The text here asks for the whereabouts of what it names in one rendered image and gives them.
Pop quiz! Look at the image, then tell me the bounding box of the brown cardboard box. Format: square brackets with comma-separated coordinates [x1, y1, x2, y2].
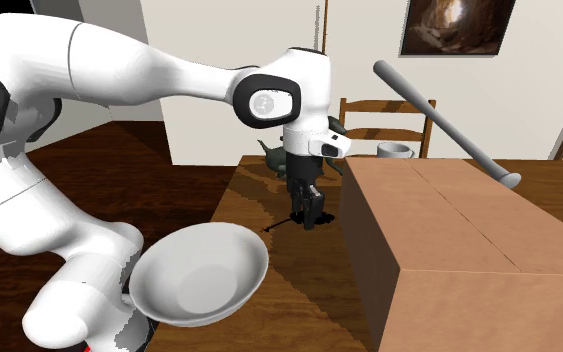
[338, 156, 563, 352]

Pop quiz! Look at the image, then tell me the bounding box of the brown wooden table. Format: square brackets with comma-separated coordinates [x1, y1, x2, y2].
[145, 154, 563, 352]

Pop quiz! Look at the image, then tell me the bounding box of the white mug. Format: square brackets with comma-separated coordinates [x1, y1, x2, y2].
[376, 141, 416, 160]

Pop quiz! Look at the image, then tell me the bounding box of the grey baseball bat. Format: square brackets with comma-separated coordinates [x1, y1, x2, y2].
[372, 59, 523, 190]

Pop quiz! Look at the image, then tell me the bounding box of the dark green figure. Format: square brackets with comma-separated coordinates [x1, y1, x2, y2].
[256, 115, 349, 180]

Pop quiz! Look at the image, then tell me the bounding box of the black long-handled utensil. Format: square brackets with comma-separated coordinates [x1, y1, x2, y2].
[260, 210, 337, 233]

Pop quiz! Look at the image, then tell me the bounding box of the wooden chair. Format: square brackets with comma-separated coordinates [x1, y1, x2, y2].
[337, 97, 438, 160]

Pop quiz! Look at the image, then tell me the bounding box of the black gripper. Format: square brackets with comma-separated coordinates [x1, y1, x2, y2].
[285, 151, 327, 231]

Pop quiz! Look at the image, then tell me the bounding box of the dark framed wall picture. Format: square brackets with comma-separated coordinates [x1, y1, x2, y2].
[399, 0, 518, 58]

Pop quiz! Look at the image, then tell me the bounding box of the white bowl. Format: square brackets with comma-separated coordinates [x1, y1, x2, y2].
[128, 221, 270, 328]

